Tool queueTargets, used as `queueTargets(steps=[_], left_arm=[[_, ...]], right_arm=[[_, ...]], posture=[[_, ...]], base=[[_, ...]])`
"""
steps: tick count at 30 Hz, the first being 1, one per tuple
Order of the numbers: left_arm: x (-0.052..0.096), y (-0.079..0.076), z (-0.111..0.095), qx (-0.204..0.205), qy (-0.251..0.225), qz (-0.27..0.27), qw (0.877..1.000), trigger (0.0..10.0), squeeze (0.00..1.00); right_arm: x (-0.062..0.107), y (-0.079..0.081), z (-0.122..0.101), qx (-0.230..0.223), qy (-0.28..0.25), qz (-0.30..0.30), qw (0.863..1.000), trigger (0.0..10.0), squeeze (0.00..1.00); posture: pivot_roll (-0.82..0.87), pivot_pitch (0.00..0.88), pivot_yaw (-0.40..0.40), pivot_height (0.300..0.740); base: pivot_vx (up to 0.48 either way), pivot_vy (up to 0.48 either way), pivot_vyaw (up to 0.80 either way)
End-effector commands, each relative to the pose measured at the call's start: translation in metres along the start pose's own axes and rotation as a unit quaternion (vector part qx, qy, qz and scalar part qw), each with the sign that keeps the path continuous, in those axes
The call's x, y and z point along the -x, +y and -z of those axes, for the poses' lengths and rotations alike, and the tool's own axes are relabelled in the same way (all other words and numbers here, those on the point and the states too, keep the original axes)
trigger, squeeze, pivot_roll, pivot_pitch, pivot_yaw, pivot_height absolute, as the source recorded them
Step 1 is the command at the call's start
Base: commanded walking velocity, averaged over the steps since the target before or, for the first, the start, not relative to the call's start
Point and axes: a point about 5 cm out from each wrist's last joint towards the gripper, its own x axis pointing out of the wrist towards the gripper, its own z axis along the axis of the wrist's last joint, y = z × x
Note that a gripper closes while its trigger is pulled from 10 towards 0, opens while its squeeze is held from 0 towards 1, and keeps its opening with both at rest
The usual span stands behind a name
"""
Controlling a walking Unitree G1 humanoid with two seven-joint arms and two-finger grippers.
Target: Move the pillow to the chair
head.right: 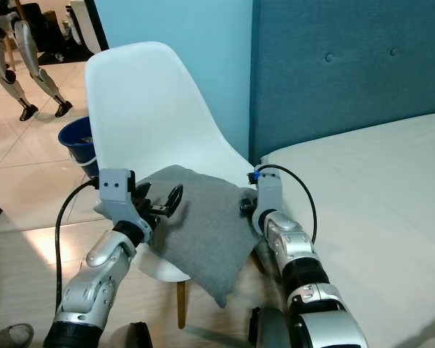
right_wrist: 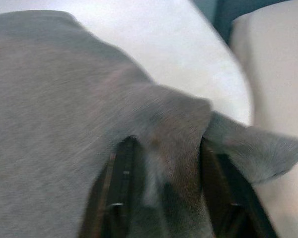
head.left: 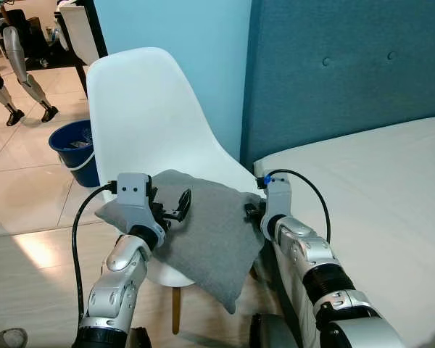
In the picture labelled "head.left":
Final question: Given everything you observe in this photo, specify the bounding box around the blue-grey fabric headboard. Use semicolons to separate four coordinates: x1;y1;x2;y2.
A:
241;0;435;167

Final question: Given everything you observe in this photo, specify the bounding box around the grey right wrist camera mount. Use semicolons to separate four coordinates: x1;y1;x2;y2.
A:
263;176;295;234

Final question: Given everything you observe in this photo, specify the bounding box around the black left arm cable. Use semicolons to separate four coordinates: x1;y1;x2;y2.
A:
71;183;120;324

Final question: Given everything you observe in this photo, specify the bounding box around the white chair with wooden legs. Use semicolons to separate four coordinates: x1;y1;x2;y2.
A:
86;47;266;336

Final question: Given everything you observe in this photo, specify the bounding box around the blue bucket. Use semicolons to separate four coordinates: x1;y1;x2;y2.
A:
49;120;102;189

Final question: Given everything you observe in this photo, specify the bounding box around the black furniture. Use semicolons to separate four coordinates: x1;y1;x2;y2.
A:
0;0;62;70

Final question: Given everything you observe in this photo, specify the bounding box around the robot left leg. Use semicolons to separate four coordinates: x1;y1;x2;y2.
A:
126;326;154;348

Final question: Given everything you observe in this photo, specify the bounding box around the white furniture piece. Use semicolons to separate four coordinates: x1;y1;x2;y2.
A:
56;0;102;67

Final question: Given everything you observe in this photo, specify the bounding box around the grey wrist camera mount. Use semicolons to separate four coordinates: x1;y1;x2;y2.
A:
116;173;165;230
263;176;295;234

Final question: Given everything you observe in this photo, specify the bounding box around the robot right leg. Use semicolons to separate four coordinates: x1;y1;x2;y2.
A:
248;312;303;348

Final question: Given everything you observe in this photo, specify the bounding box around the beige bed mattress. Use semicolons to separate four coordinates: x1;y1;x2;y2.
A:
252;116;435;348

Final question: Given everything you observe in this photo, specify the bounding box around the silver humanoid robot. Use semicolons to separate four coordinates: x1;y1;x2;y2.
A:
0;0;59;127

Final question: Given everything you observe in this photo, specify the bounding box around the grey slipper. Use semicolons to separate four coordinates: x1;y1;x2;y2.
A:
0;328;29;348

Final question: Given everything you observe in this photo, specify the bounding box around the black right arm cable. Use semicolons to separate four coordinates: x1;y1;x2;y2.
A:
257;168;333;244

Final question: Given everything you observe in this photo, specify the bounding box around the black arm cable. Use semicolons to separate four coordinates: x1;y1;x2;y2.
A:
71;183;120;324
257;168;333;244

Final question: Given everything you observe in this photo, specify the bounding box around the robot leg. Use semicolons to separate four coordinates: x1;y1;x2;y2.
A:
248;312;303;348
126;326;154;348

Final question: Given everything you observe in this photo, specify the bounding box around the grey pillow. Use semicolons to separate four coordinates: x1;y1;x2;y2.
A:
94;169;266;315

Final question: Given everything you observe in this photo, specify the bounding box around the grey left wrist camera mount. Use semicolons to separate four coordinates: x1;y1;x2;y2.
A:
116;173;165;230

